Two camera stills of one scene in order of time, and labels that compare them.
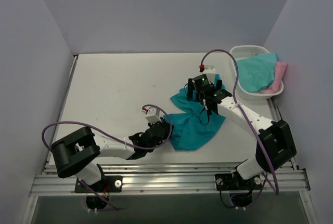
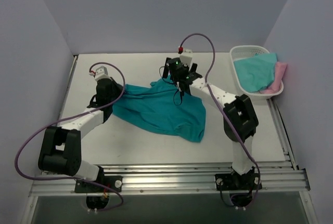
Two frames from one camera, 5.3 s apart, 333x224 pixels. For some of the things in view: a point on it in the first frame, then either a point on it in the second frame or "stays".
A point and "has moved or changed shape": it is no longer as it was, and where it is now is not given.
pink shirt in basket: (279, 69) stays
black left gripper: (163, 128) to (114, 87)
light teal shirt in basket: (256, 73) stays
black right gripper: (191, 92) to (182, 86)
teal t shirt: (190, 129) has moved or changed shape
